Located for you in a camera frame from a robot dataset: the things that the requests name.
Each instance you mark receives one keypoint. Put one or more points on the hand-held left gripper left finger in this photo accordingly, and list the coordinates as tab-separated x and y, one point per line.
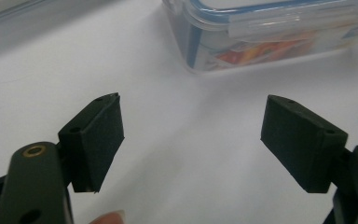
90	146

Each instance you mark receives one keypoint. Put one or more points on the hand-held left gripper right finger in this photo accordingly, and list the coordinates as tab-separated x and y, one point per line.
301	146

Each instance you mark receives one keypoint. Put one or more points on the clear plastic container with lid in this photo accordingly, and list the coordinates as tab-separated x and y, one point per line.
261	34

